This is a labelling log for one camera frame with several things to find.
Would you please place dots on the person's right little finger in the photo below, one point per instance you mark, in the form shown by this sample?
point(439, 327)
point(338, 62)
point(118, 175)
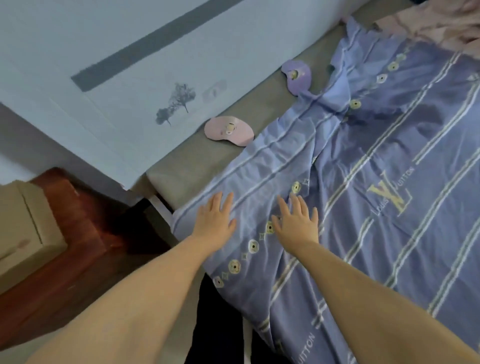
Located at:
point(314, 221)

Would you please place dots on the grey mattress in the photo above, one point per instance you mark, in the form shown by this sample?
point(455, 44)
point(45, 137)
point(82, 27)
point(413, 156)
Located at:
point(210, 165)

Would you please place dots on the person's left thumb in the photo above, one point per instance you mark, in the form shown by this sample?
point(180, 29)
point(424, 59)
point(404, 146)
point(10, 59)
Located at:
point(231, 226)

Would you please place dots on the person's right thumb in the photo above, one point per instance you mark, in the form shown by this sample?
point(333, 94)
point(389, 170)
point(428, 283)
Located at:
point(276, 225)

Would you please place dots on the blue striped bed sheet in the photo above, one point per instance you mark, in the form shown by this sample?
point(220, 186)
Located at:
point(375, 150)

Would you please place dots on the person's left forearm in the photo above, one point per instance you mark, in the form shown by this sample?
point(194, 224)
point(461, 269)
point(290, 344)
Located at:
point(123, 303)

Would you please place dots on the light blue headboard panel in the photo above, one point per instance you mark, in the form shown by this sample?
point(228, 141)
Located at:
point(93, 93)

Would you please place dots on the person's right middle finger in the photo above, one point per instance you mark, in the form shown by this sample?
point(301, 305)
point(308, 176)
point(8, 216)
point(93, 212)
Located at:
point(295, 205)

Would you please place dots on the pink flat pad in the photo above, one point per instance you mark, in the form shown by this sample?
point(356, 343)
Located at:
point(227, 129)

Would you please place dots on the pink cloth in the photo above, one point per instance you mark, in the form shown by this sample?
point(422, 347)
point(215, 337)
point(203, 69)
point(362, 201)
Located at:
point(435, 22)

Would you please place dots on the person's right hand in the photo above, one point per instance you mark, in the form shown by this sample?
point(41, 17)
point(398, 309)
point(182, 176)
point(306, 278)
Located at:
point(298, 228)

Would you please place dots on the purple flat pad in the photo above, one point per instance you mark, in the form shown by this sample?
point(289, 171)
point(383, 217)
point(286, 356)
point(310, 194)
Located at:
point(298, 77)

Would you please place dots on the person's right forearm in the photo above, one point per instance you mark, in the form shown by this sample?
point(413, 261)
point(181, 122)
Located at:
point(375, 300)

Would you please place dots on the beige box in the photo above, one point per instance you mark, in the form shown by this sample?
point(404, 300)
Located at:
point(22, 232)

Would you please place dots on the person's left hand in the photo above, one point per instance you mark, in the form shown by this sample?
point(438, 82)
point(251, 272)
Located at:
point(214, 225)

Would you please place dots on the person's black trousers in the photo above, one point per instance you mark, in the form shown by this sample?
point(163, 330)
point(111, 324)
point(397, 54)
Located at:
point(215, 330)

